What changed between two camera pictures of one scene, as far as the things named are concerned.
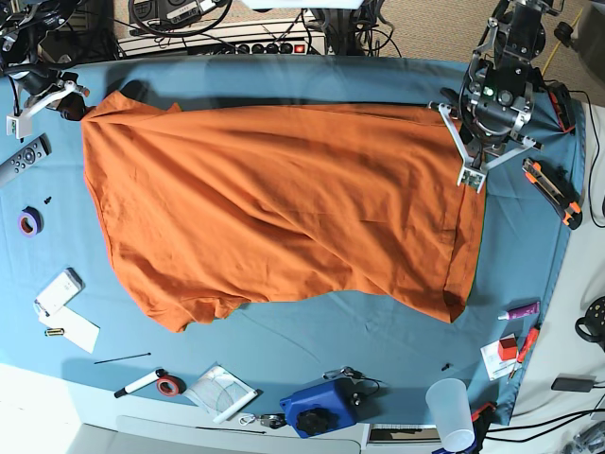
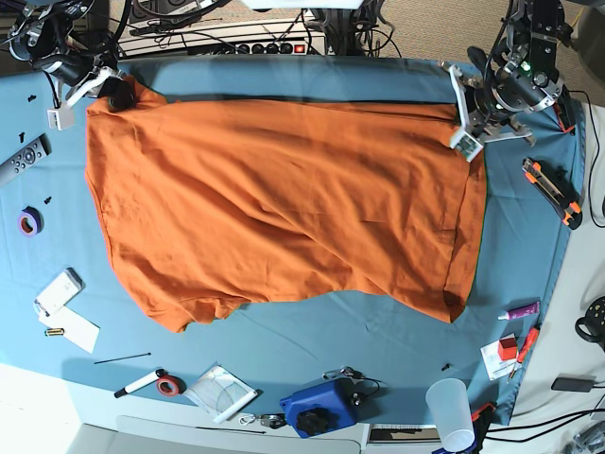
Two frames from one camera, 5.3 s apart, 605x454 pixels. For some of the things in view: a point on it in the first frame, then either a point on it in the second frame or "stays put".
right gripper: (487, 127) to (118, 94)
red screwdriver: (530, 340) stays put
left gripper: (34, 87) to (475, 123)
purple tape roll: (30, 222) stays put
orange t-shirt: (214, 210) stays put
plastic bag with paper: (219, 392) stays put
